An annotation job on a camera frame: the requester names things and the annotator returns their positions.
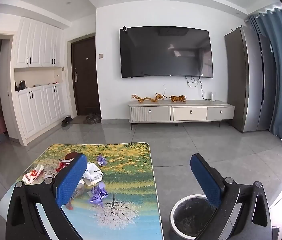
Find black handbag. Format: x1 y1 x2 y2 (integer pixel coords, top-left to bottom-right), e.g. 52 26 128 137
15 80 27 92

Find dark brown door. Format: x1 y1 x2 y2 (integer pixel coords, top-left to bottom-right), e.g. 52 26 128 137
71 36 101 122

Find black wall television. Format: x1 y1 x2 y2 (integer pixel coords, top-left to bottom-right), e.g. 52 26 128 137
119 26 214 79

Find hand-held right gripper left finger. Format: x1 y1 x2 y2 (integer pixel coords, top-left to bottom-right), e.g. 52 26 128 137
5 153 88 240

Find clear plastic bottle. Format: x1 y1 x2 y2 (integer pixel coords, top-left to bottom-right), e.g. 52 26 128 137
70 179 85 200

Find small purple wrapper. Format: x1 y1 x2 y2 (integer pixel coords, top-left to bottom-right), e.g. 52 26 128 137
96 154 108 167

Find grey doormat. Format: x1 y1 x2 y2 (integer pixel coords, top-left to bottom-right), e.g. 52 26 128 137
71 115 89 124

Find brown sandals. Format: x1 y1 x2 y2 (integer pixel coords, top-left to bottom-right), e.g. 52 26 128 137
83 113 102 125

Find amber tiger figurine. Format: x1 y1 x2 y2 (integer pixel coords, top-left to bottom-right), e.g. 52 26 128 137
170 95 187 103

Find white television stand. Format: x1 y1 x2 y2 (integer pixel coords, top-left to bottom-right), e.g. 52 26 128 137
127 100 235 130

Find red and white paper wrapper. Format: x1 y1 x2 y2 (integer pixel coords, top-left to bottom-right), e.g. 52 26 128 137
21 164 46 183

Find red snack packet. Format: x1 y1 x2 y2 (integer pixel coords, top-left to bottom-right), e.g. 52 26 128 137
56 159 71 172

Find white hallway cabinet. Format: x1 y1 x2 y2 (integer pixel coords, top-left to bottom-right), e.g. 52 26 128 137
10 16 70 147

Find grey refrigerator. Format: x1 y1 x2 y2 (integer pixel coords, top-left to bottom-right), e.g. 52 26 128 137
225 25 278 133

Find black cable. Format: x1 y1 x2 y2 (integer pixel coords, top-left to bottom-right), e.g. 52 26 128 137
185 76 208 100

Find white plastic bag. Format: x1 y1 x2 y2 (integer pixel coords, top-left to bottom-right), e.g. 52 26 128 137
81 162 104 186

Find amber dragon figurine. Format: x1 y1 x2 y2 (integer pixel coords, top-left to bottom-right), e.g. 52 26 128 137
131 94 156 103
155 92 168 103

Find large purple wrapper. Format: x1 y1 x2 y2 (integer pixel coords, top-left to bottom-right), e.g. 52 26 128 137
88 182 109 207

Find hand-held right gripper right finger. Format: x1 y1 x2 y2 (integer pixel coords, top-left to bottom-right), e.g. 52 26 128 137
190 153 273 240

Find white round trash bin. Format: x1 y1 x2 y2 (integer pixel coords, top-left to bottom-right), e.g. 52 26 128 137
169 194 231 239

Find landscape printed table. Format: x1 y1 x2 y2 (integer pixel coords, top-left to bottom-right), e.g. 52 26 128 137
0 142 164 240

